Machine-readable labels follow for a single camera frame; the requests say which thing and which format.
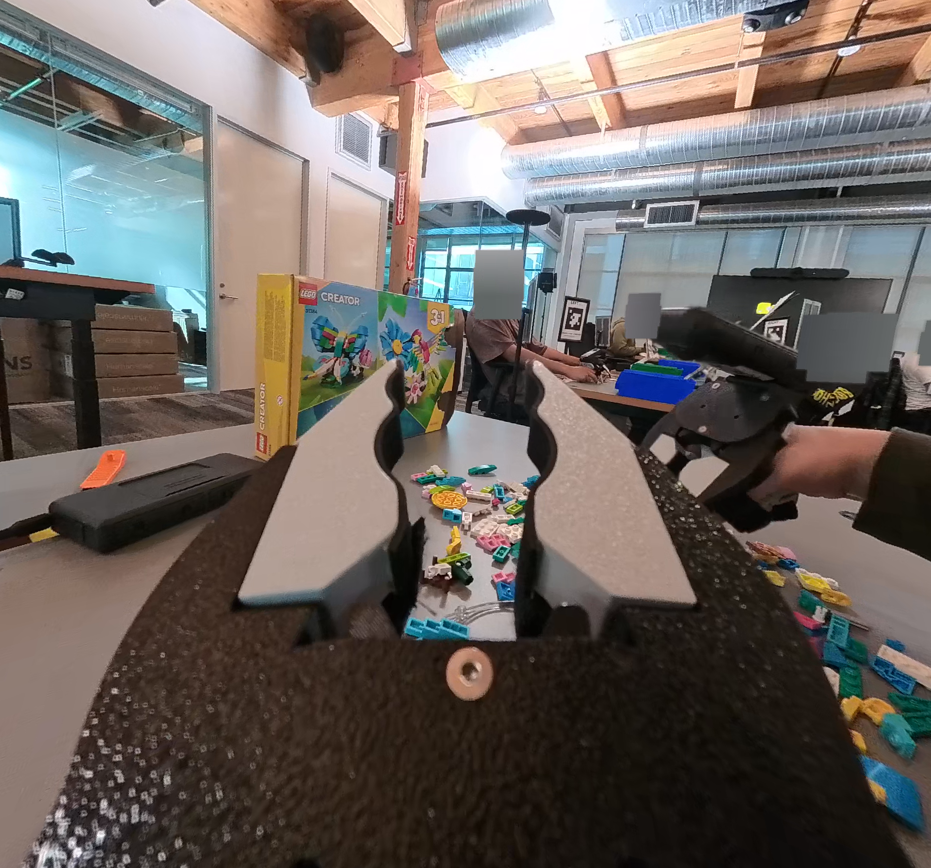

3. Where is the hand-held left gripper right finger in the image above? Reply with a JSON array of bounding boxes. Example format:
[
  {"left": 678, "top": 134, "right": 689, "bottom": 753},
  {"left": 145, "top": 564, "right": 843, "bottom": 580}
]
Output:
[{"left": 515, "top": 362, "right": 699, "bottom": 639}]

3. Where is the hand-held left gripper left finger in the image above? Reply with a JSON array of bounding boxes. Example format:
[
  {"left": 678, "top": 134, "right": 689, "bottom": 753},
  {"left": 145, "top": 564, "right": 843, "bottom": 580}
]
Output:
[{"left": 236, "top": 360, "right": 427, "bottom": 643}]

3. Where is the pile of colourful toy bricks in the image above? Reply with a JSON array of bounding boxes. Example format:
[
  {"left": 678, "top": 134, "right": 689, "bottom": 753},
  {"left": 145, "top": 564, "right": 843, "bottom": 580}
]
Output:
[{"left": 403, "top": 461, "right": 931, "bottom": 833}]

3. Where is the wooden top side desk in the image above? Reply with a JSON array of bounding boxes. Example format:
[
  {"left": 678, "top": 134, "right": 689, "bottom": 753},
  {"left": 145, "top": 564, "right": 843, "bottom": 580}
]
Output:
[{"left": 0, "top": 264, "right": 157, "bottom": 462}]

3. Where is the person's right hand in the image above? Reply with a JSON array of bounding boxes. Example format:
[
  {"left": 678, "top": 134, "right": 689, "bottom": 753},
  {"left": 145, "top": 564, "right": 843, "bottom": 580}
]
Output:
[{"left": 749, "top": 423, "right": 893, "bottom": 513}]

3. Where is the blue storage bin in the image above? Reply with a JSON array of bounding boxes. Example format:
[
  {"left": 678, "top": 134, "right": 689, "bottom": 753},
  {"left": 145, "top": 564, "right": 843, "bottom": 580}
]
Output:
[{"left": 617, "top": 359, "right": 703, "bottom": 403}]

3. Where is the wooden work table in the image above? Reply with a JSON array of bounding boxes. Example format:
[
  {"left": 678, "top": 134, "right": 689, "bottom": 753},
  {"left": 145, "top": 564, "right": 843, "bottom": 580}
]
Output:
[{"left": 563, "top": 373, "right": 677, "bottom": 440}]

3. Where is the yellow toy brick set box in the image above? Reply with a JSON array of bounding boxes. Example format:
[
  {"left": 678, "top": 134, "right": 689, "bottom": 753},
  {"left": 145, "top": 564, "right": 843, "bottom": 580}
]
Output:
[{"left": 255, "top": 273, "right": 466, "bottom": 462}]

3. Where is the black office chair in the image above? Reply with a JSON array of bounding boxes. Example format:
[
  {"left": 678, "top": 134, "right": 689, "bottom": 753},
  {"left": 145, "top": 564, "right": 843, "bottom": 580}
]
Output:
[{"left": 462, "top": 330, "right": 528, "bottom": 424}]

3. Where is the black flat case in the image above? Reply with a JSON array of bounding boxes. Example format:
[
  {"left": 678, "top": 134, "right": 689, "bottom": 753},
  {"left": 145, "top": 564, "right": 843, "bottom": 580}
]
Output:
[{"left": 49, "top": 453, "right": 263, "bottom": 555}]

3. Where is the orange brick separator tool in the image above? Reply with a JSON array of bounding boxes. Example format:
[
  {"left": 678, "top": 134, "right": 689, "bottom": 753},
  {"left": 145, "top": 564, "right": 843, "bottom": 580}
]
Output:
[{"left": 80, "top": 450, "right": 127, "bottom": 491}]

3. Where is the stack of cardboard boxes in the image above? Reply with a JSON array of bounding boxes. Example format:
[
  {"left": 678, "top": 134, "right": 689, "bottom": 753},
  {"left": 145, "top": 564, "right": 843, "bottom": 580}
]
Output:
[{"left": 0, "top": 304, "right": 186, "bottom": 403}]

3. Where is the pale door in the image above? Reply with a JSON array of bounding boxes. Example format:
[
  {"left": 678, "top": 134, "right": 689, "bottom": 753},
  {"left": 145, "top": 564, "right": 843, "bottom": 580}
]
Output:
[
  {"left": 214, "top": 119, "right": 310, "bottom": 392},
  {"left": 325, "top": 170, "right": 388, "bottom": 287}
]

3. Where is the black floor lamp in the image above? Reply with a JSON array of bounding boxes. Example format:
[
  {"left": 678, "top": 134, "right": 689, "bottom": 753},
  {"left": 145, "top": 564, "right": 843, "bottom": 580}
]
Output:
[{"left": 507, "top": 209, "right": 551, "bottom": 374}]

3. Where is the black box speaker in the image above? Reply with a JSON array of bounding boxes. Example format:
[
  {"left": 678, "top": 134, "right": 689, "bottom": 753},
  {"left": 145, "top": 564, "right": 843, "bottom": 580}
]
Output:
[{"left": 380, "top": 133, "right": 429, "bottom": 178}]

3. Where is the black ceiling sensor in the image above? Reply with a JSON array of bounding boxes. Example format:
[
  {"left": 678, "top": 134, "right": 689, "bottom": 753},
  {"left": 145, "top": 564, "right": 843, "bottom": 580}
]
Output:
[{"left": 742, "top": 0, "right": 810, "bottom": 32}]

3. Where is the black round ceiling speaker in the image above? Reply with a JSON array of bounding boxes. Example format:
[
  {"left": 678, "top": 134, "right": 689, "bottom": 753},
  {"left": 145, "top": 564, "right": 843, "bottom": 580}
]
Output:
[{"left": 304, "top": 13, "right": 346, "bottom": 76}]

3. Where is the large black wall screen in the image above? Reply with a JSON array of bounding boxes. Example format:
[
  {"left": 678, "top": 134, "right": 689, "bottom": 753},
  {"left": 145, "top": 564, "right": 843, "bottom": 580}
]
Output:
[{"left": 707, "top": 275, "right": 894, "bottom": 360}]

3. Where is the thin silver ventilation duct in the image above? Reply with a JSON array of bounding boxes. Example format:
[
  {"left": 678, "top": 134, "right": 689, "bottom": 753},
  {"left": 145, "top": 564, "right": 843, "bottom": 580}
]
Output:
[{"left": 614, "top": 195, "right": 931, "bottom": 232}]

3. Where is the long silver ventilation duct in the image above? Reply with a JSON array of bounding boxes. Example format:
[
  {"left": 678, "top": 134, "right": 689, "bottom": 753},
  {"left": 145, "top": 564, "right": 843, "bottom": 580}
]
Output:
[
  {"left": 502, "top": 82, "right": 931, "bottom": 181},
  {"left": 524, "top": 141, "right": 931, "bottom": 207}
]

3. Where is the black cable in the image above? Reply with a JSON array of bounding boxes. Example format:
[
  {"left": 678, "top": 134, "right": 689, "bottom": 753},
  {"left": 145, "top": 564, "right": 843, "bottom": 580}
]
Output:
[{"left": 0, "top": 514, "right": 59, "bottom": 550}]

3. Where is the wooden support post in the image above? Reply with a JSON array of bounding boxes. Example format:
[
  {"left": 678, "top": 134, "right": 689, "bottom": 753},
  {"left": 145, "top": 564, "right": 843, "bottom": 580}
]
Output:
[{"left": 389, "top": 79, "right": 430, "bottom": 294}]

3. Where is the white wall vent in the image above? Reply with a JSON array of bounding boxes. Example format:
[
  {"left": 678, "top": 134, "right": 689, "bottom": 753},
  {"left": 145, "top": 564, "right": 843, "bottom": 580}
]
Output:
[{"left": 336, "top": 112, "right": 375, "bottom": 169}]

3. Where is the wide silver ventilation duct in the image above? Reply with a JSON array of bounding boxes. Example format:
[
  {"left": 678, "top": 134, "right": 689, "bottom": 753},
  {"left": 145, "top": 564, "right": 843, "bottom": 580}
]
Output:
[{"left": 435, "top": 0, "right": 931, "bottom": 80}]

